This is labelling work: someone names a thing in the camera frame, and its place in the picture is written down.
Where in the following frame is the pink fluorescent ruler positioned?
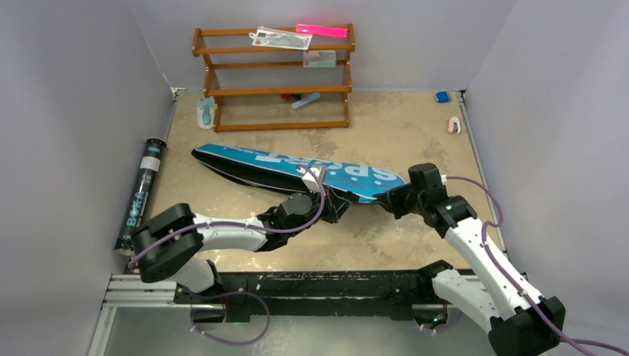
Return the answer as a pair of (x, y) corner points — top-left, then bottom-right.
(295, 24), (348, 39)

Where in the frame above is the red and black small object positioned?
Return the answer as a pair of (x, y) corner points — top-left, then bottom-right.
(280, 93), (302, 101)

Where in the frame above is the light blue packaged tool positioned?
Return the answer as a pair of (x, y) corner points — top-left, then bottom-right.
(197, 96), (215, 130)

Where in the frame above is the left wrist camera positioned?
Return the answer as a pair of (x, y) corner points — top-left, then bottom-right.
(297, 165), (327, 193)

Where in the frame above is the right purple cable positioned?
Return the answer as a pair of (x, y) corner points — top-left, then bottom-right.
(420, 176), (620, 356)

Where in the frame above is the clear packaged item on shelf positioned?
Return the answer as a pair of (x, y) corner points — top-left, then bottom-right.
(248, 27), (313, 50)

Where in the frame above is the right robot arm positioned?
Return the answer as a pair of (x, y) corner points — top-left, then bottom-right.
(375, 163), (566, 355)

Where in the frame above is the pink and white clip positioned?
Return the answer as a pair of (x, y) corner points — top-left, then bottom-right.
(447, 116), (461, 134)

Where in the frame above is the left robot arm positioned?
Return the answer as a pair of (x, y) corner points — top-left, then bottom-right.
(128, 188), (352, 303)

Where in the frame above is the blue racket bag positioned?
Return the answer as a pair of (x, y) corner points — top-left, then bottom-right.
(191, 143), (406, 203)

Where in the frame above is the black shuttlecock tube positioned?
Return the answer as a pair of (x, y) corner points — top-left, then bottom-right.
(113, 138), (167, 256)

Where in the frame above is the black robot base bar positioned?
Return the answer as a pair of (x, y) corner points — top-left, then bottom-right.
(174, 261), (451, 324)

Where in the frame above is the blue and grey eraser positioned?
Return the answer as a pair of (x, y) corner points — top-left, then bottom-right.
(435, 91), (451, 104)

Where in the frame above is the wooden three-tier shelf rack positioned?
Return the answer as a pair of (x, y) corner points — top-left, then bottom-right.
(191, 23), (356, 133)

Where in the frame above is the small white box on shelf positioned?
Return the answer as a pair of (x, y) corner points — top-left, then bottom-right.
(302, 50), (337, 68)

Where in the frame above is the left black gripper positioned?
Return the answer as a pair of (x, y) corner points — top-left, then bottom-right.
(287, 182), (350, 237)

